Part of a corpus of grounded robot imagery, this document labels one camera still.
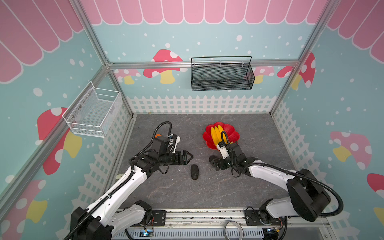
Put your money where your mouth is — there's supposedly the white wire mesh basket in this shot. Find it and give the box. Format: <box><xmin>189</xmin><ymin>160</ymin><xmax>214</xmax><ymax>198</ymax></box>
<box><xmin>62</xmin><ymin>82</ymin><xmax>123</xmax><ymax>138</ymax></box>

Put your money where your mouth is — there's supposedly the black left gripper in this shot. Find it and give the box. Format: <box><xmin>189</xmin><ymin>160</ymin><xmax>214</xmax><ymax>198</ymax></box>
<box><xmin>159</xmin><ymin>150</ymin><xmax>194</xmax><ymax>166</ymax></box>

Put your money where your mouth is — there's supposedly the black wire mesh basket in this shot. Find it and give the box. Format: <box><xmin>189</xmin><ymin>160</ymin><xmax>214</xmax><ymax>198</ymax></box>
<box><xmin>191</xmin><ymin>56</ymin><xmax>255</xmax><ymax>91</ymax></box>

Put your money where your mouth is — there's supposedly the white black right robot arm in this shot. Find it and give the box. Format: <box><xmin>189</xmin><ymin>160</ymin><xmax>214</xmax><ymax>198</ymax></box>
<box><xmin>210</xmin><ymin>127</ymin><xmax>344</xmax><ymax>225</ymax></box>

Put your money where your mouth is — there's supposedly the dark fake avocado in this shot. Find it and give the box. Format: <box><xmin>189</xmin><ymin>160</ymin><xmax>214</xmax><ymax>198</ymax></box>
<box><xmin>191</xmin><ymin>165</ymin><xmax>199</xmax><ymax>181</ymax></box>

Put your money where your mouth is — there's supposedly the red flower-shaped fruit bowl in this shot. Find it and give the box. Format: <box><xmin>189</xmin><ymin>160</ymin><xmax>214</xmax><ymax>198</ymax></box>
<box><xmin>203</xmin><ymin>122</ymin><xmax>240</xmax><ymax>150</ymax></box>

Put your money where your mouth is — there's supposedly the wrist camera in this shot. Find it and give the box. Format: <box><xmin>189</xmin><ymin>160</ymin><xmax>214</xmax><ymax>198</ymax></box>
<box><xmin>217</xmin><ymin>141</ymin><xmax>229</xmax><ymax>159</ymax></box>
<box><xmin>152</xmin><ymin>134</ymin><xmax>181</xmax><ymax>155</ymax></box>

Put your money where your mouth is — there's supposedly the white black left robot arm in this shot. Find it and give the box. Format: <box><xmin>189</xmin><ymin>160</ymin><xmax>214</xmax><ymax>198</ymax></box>
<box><xmin>65</xmin><ymin>121</ymin><xmax>194</xmax><ymax>240</ymax></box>

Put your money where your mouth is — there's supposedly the yellow fake banana bunch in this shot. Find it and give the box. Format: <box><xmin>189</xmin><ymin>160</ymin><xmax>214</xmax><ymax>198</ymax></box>
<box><xmin>211</xmin><ymin>125</ymin><xmax>224</xmax><ymax>147</ymax></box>

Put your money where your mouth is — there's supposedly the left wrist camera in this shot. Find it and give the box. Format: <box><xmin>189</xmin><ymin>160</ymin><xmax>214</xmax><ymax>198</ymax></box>
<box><xmin>152</xmin><ymin>134</ymin><xmax>181</xmax><ymax>155</ymax></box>

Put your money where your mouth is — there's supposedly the grey cable loop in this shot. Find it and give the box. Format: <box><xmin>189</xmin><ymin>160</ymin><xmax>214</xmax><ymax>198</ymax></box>
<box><xmin>222</xmin><ymin>220</ymin><xmax>245</xmax><ymax>240</ymax></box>

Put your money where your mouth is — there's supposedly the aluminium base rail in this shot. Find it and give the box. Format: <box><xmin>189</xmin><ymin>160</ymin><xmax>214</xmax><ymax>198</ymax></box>
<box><xmin>115</xmin><ymin>207</ymin><xmax>336</xmax><ymax>240</ymax></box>

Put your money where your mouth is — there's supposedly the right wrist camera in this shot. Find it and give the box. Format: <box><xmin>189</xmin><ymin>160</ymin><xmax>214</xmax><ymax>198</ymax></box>
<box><xmin>217</xmin><ymin>141</ymin><xmax>229</xmax><ymax>159</ymax></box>

